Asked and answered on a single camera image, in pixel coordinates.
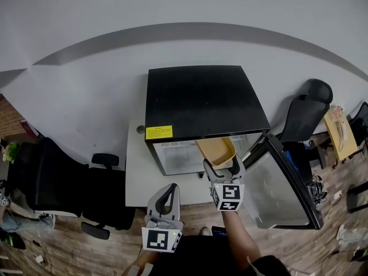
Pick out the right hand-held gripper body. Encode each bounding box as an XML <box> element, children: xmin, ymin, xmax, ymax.
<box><xmin>210</xmin><ymin>178</ymin><xmax>246</xmax><ymax>212</ymax></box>

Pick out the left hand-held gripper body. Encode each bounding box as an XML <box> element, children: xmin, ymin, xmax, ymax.
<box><xmin>140</xmin><ymin>214</ymin><xmax>185</xmax><ymax>254</ymax></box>

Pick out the tan plastic tray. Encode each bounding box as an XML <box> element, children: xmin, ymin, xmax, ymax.
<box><xmin>195</xmin><ymin>137</ymin><xmax>237</xmax><ymax>167</ymax></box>

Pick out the black mini fridge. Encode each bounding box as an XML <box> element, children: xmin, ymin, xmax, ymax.
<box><xmin>144</xmin><ymin>65</ymin><xmax>324</xmax><ymax>231</ymax></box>

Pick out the person's right forearm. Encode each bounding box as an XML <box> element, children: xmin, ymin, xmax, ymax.
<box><xmin>223</xmin><ymin>210</ymin><xmax>262</xmax><ymax>273</ymax></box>

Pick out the white desk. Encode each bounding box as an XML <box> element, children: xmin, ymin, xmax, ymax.
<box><xmin>125</xmin><ymin>119</ymin><xmax>215</xmax><ymax>208</ymax></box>

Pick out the black armrest office chair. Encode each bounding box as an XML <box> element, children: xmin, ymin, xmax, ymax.
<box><xmin>7</xmin><ymin>136</ymin><xmax>136</xmax><ymax>241</ymax></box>

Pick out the blue cloth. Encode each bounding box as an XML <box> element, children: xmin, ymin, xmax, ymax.
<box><xmin>283</xmin><ymin>149</ymin><xmax>305</xmax><ymax>178</ymax></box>

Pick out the black high-back office chair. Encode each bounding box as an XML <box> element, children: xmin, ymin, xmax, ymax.
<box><xmin>275</xmin><ymin>78</ymin><xmax>334</xmax><ymax>171</ymax></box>

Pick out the small wooden table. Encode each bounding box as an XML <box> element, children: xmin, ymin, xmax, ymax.
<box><xmin>322</xmin><ymin>108</ymin><xmax>359</xmax><ymax>169</ymax></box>

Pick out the pink flower bouquet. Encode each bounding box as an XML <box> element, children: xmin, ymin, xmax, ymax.
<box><xmin>329</xmin><ymin>104</ymin><xmax>345</xmax><ymax>119</ymax></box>

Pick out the white plastic bag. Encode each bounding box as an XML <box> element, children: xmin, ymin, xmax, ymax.
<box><xmin>336</xmin><ymin>224</ymin><xmax>368</xmax><ymax>248</ymax></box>

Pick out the black mesh office chair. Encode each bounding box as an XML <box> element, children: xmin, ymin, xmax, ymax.
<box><xmin>346</xmin><ymin>101</ymin><xmax>368</xmax><ymax>152</ymax></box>

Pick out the black green bag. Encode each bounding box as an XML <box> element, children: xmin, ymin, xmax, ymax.
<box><xmin>0</xmin><ymin>230</ymin><xmax>26</xmax><ymax>250</ymax></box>

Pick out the dark red rectangular block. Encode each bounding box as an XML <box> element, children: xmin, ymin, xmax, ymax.
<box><xmin>19</xmin><ymin>118</ymin><xmax>40</xmax><ymax>137</ymax></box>

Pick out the white flower plant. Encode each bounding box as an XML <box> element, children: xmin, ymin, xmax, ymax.
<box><xmin>2</xmin><ymin>141</ymin><xmax>21</xmax><ymax>164</ymax></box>

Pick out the bundle of black cables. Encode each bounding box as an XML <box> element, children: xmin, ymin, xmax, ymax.
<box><xmin>306</xmin><ymin>174</ymin><xmax>328</xmax><ymax>209</ymax></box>

